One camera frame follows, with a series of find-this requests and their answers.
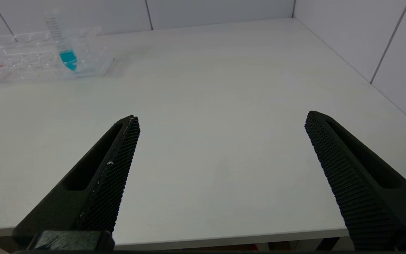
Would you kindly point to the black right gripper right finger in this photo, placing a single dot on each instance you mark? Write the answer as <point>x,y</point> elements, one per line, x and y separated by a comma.
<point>365,190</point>

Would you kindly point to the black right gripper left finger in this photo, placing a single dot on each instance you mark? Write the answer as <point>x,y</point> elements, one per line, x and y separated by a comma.
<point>90,204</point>

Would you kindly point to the test tube with blue pigment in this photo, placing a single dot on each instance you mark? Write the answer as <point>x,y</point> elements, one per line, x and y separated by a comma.
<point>68,58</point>

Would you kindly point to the clear acrylic test tube rack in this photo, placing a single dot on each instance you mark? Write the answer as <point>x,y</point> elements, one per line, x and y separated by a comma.
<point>19,67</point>

